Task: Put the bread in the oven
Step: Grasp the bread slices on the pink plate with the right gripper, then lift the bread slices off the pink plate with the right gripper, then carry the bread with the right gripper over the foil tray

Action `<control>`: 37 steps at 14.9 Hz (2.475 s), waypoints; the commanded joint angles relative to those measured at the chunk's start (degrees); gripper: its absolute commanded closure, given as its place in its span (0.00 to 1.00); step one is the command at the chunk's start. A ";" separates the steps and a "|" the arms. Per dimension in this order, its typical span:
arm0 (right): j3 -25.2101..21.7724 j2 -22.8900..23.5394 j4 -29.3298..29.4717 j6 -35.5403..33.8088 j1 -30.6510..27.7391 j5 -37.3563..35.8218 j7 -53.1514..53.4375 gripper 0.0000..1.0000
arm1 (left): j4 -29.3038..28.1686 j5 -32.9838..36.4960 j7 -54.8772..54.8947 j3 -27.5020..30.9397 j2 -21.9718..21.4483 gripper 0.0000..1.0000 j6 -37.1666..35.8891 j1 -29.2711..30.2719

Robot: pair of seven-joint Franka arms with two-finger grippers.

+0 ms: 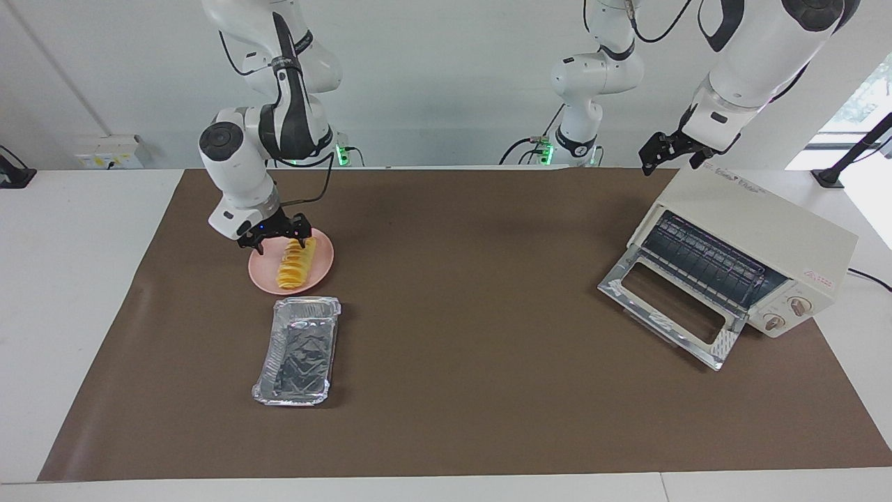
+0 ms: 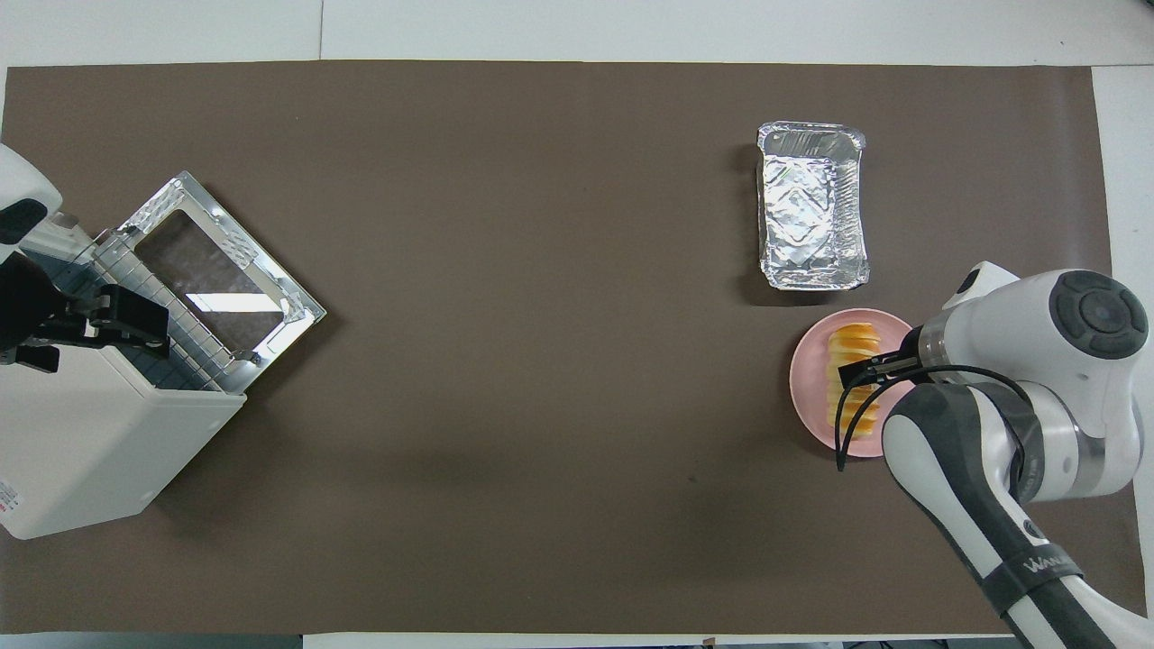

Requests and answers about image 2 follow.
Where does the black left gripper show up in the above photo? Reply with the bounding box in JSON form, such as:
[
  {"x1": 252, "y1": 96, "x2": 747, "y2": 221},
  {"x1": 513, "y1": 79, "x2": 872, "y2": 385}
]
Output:
[{"x1": 0, "y1": 252, "x2": 171, "y2": 373}]

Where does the aluminium foil tray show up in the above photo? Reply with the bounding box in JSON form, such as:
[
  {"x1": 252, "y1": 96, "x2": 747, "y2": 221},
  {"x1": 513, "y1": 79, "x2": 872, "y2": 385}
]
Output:
[{"x1": 756, "y1": 122, "x2": 872, "y2": 291}]

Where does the brown table mat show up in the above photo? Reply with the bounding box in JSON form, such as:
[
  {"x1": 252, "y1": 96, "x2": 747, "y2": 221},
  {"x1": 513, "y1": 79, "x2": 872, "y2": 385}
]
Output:
[{"x1": 0, "y1": 61, "x2": 1150, "y2": 634}]

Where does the pink round plate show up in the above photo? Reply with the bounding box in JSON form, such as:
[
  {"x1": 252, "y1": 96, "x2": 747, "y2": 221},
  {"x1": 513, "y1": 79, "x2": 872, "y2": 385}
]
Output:
[{"x1": 789, "y1": 308, "x2": 916, "y2": 459}]

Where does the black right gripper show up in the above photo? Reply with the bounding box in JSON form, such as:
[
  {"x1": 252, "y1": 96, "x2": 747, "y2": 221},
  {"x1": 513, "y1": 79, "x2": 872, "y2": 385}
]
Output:
[{"x1": 838, "y1": 326, "x2": 928, "y2": 388}]

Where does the glass oven door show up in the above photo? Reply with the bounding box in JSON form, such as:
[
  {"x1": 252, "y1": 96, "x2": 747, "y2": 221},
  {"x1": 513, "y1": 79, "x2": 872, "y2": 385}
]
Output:
[{"x1": 117, "y1": 171, "x2": 327, "y2": 395}]

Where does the sliced yellow bread loaf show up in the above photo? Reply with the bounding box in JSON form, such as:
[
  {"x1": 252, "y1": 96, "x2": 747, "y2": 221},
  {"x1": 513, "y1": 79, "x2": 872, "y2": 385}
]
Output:
[{"x1": 828, "y1": 323, "x2": 883, "y2": 440}]

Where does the metal oven rack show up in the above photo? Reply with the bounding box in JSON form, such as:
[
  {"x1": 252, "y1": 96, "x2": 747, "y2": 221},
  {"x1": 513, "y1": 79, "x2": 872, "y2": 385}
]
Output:
[{"x1": 90, "y1": 230, "x2": 237, "y2": 394}]

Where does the cream toaster oven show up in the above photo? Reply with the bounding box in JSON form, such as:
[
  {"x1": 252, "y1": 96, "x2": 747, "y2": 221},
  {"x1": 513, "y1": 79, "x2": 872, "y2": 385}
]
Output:
[{"x1": 0, "y1": 171, "x2": 327, "y2": 542}]

